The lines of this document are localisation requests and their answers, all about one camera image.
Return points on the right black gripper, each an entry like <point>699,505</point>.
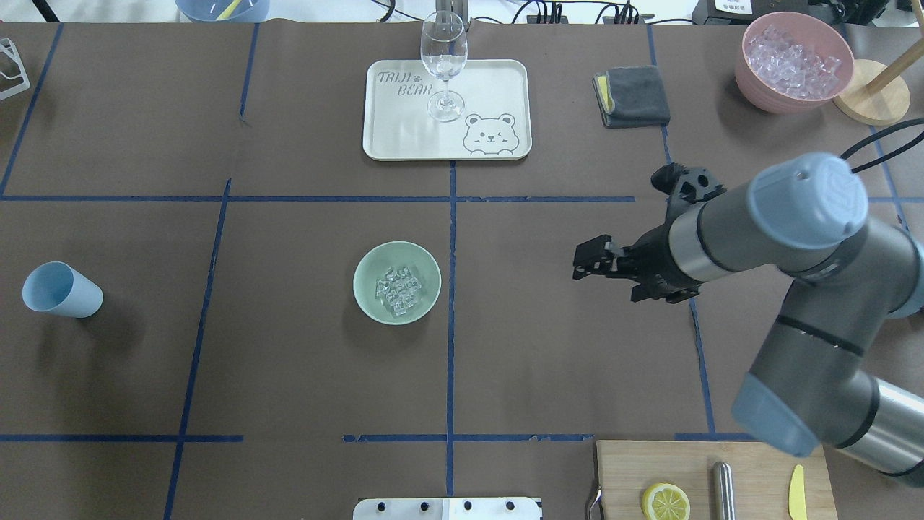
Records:
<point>655,249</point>

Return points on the green ceramic bowl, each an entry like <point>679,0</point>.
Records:
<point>394,254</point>

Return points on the light blue plastic cup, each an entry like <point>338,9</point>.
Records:
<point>57,289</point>

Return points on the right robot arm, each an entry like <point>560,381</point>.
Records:
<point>809,218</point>

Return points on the ice cubes in bowl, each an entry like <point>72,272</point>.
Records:
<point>399,289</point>

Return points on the pink bowl with ice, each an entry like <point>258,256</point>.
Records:
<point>790,62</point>

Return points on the blue bowl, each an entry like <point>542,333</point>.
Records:
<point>206,11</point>

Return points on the grey folded cloth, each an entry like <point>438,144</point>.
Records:
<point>632,97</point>

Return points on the wooden cutting board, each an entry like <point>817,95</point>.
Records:
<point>761,477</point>

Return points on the half lemon slice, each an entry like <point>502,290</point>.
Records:
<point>665,501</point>

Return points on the yellow plastic knife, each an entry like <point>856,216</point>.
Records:
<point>797,494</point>

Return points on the clear wine glass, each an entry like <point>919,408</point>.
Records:
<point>443,51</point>

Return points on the wooden stand with pole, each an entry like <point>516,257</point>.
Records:
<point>877,95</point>

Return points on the yellow plastic fork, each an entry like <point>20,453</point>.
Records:
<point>228,10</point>

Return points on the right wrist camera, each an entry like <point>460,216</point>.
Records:
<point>685,187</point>

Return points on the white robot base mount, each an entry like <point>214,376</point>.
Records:
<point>449,508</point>

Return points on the white wire cup rack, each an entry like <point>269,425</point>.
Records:
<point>13,71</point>

